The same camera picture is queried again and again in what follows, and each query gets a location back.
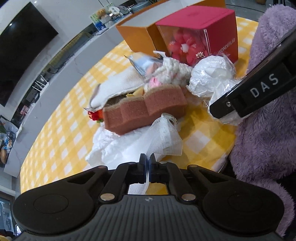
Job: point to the red strawberry plush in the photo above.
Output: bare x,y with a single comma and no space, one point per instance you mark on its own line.
96,116

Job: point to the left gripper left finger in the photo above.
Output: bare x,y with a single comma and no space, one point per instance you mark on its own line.
139,170

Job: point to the red Wonderlab box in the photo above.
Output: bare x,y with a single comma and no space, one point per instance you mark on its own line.
196,32

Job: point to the clear plastic bag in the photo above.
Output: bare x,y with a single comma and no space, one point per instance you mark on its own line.
211,78

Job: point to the black television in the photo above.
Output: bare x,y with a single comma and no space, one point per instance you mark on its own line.
21,42

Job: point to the white pink crochet item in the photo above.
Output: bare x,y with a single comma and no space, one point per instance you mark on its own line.
170,71

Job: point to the white tv console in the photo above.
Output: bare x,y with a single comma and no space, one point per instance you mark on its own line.
59,86

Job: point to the yellow checkered tablecloth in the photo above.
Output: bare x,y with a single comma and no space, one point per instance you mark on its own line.
66,138

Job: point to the white cloth towel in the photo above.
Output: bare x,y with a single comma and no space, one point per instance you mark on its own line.
124,82

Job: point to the white plastic bag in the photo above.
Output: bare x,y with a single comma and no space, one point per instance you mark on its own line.
161,138

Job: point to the purple fluffy blanket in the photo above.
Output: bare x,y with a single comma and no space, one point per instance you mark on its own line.
264,149

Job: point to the orange cardboard box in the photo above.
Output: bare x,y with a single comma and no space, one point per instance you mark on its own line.
140,31

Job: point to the silver foil pouch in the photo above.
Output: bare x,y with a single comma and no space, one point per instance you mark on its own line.
141,62

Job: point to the teddy bear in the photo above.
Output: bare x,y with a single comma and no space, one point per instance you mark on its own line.
100,13

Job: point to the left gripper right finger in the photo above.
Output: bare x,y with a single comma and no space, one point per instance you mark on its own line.
157,171

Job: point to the pink brown sponge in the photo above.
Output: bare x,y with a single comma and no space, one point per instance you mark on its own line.
136,112

